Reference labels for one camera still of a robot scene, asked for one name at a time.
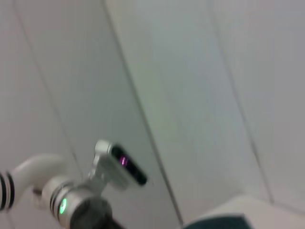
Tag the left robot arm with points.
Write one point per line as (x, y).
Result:
(35, 167)

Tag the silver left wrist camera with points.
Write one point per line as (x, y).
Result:
(119, 167)

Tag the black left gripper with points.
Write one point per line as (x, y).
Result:
(95, 214)

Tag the dark teal insulated lunch bag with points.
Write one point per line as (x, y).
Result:
(219, 223)

